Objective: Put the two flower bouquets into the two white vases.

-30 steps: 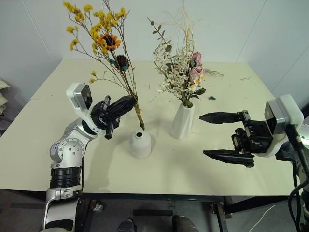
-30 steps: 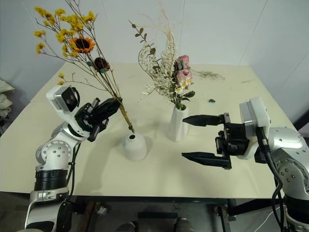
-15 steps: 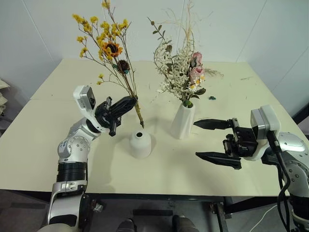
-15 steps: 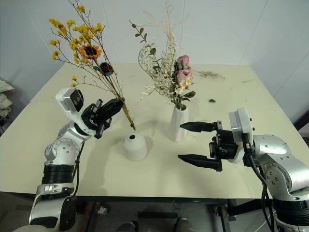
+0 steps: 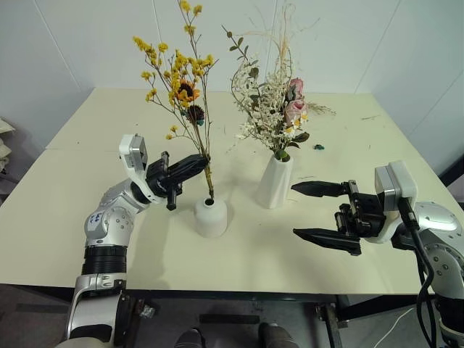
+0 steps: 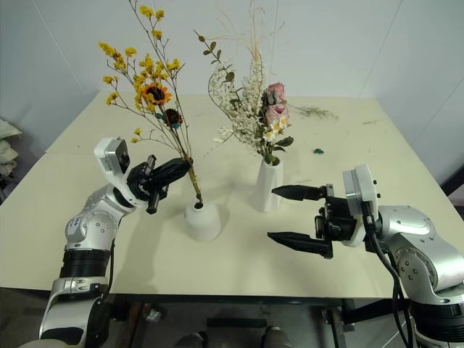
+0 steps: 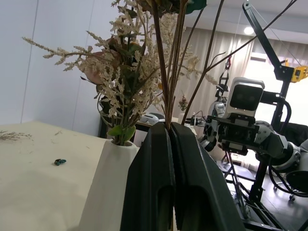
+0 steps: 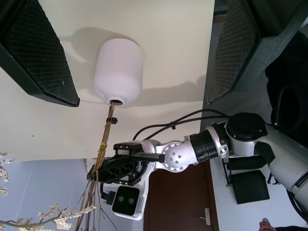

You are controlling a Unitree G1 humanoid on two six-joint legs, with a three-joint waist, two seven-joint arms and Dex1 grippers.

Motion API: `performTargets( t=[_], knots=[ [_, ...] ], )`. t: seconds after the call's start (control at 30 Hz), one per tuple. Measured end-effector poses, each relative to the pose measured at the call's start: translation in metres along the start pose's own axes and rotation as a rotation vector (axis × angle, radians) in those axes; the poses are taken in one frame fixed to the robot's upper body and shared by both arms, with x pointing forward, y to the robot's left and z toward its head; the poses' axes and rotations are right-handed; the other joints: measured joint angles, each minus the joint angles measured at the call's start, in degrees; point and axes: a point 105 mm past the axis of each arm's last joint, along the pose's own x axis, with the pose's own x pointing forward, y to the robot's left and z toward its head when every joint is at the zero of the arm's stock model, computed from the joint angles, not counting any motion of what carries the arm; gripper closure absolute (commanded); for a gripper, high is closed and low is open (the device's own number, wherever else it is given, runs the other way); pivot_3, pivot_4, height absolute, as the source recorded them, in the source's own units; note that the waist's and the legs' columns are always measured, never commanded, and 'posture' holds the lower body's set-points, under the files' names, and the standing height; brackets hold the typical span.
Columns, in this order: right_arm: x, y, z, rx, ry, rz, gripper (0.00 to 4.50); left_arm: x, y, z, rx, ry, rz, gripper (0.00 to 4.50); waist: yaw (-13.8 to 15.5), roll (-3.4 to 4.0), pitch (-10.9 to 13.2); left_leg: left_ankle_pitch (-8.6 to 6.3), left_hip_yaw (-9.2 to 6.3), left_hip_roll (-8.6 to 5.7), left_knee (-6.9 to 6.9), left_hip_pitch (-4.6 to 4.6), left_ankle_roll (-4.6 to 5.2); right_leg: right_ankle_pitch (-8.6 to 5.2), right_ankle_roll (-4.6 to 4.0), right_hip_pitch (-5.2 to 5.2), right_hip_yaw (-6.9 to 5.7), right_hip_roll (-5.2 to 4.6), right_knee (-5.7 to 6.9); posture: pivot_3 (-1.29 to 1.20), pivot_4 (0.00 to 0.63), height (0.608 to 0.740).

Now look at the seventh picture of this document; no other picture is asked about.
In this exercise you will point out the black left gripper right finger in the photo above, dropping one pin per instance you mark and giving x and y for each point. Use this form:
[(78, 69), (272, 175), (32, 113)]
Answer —
[(199, 183)]

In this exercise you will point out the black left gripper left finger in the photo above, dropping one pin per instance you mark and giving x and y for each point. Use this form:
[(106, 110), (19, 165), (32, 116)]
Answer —
[(149, 173)]

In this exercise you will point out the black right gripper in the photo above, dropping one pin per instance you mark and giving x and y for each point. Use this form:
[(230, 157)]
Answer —
[(237, 133)]

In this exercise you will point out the brown-stemmed flower bouquet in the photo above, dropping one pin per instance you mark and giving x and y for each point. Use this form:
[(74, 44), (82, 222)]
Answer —
[(160, 55)]

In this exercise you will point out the small teal flower scrap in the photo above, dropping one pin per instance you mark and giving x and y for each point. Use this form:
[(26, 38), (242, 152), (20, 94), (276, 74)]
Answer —
[(59, 162)]

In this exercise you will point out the cream and pink flower bouquet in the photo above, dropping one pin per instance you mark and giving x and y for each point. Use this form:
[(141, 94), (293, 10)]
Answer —
[(120, 79)]

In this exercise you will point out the dried cream flower sprig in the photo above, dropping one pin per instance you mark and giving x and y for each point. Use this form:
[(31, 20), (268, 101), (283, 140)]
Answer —
[(12, 136)]

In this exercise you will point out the silver robot torso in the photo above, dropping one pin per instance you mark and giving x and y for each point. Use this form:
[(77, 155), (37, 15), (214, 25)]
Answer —
[(217, 108)]

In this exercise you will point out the white faceted vase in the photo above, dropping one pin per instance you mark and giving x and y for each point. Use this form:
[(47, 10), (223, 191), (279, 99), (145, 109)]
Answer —
[(108, 183)]

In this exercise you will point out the white device on side table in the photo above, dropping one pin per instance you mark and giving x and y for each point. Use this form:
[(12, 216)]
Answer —
[(150, 118)]

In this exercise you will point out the yellow hoist block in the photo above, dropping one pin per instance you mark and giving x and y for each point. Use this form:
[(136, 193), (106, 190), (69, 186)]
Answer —
[(300, 73)]

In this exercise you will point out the round ceiling light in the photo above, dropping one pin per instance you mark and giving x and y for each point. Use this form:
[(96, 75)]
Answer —
[(249, 30)]

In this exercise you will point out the black gantry crane frame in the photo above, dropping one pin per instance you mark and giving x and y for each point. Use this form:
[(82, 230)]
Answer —
[(267, 45)]

